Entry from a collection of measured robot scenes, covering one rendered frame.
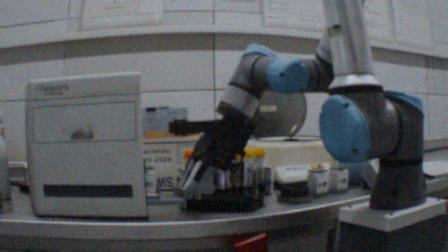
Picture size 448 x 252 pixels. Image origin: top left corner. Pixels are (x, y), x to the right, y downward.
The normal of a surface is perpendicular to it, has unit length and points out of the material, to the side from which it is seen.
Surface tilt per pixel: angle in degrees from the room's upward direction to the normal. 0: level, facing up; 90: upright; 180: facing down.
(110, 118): 90
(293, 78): 94
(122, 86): 90
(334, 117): 97
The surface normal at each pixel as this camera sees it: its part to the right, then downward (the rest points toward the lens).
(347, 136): -0.86, 0.17
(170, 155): 0.36, 0.09
